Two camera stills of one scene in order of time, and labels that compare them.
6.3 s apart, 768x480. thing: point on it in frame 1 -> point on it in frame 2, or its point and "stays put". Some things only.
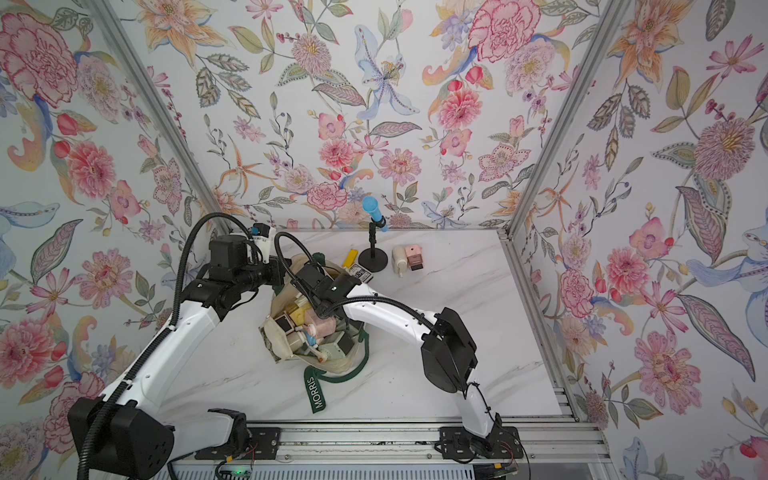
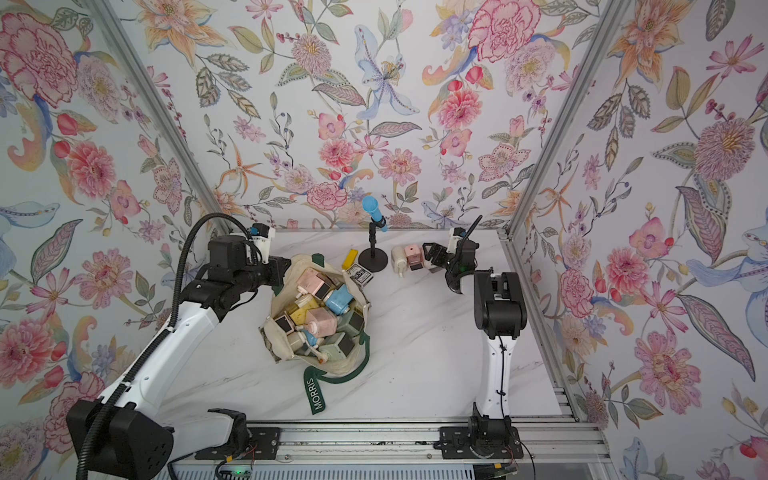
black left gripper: x=278 y=273 stays put
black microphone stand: x=374 y=259 stays put
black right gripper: x=318 y=310 -> x=436 y=248
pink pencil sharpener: x=414 y=254 stays put
